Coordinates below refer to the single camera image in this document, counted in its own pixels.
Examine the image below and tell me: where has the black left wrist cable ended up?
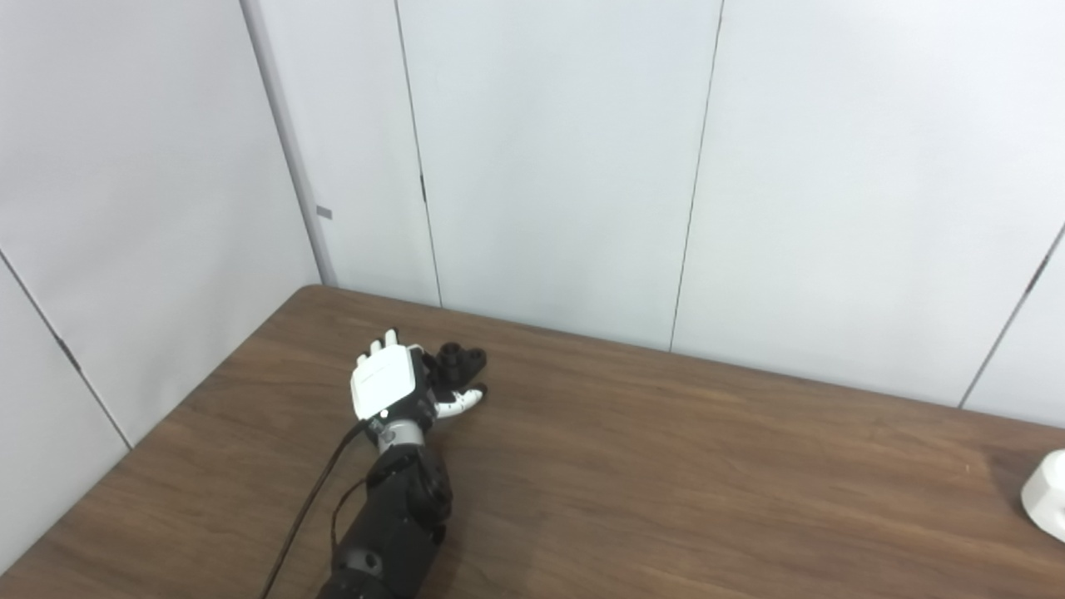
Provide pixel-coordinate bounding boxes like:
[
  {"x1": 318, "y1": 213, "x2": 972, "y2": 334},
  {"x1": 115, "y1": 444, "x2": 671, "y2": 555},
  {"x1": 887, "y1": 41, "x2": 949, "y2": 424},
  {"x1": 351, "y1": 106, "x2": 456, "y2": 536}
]
[{"x1": 260, "y1": 420, "x2": 371, "y2": 599}]

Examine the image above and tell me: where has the round white piece with holes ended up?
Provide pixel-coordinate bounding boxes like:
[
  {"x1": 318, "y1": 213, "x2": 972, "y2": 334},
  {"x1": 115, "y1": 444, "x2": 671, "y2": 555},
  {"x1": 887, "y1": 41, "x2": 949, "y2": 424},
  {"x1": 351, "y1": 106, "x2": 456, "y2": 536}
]
[{"x1": 1021, "y1": 450, "x2": 1065, "y2": 543}]

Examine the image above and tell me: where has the grey wall corner post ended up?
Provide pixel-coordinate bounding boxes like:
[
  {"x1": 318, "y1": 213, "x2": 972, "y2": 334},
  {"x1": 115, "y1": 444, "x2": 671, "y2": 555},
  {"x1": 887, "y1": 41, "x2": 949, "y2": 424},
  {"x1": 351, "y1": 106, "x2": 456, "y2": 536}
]
[{"x1": 240, "y1": 0, "x2": 339, "y2": 289}]

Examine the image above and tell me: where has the white and black left hand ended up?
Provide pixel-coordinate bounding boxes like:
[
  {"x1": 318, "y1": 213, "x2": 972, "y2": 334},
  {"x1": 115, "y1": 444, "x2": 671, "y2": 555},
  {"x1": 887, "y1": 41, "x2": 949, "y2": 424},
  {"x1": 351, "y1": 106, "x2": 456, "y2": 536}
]
[{"x1": 349, "y1": 330, "x2": 488, "y2": 425}]

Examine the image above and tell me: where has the black flanged holder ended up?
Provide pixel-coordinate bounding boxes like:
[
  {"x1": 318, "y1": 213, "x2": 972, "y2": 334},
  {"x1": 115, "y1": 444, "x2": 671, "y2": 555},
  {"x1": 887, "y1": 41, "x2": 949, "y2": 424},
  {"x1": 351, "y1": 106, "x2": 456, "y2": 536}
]
[{"x1": 420, "y1": 342, "x2": 488, "y2": 392}]

